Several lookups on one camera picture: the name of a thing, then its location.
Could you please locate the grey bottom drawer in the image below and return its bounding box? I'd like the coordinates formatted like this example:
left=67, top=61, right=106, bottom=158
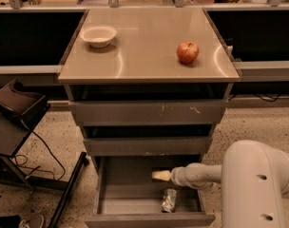
left=85, top=155, right=215, bottom=228

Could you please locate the grey drawer cabinet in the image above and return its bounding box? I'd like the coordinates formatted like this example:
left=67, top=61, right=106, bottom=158
left=58, top=7, right=241, bottom=163

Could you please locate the silver green soda can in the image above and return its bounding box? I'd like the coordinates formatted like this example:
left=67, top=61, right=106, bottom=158
left=162, top=188, right=177, bottom=213

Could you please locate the black device on side table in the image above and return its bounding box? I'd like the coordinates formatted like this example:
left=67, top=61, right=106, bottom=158
left=0, top=80, right=48, bottom=128

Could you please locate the grey drawer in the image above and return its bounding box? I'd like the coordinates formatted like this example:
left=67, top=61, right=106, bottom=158
left=68, top=100, right=227, bottom=126
left=85, top=155, right=215, bottom=228
left=84, top=136, right=212, bottom=156

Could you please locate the grey middle drawer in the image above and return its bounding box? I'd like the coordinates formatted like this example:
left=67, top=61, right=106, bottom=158
left=84, top=136, right=212, bottom=156

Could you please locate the white paper bowl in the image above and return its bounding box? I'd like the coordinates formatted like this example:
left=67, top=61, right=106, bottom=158
left=80, top=26, right=117, bottom=48

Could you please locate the dark side table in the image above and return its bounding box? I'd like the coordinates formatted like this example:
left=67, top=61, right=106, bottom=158
left=0, top=85, right=90, bottom=228

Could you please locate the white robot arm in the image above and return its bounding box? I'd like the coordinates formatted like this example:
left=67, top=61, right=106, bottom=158
left=152, top=140, right=289, bottom=228

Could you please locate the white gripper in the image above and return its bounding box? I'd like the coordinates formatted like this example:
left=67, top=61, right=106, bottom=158
left=152, top=167, right=189, bottom=186

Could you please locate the grey top drawer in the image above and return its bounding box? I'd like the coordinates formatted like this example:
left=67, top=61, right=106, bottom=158
left=68, top=100, right=227, bottom=126

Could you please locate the red apple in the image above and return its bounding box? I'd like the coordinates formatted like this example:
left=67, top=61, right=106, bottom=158
left=177, top=41, right=200, bottom=64

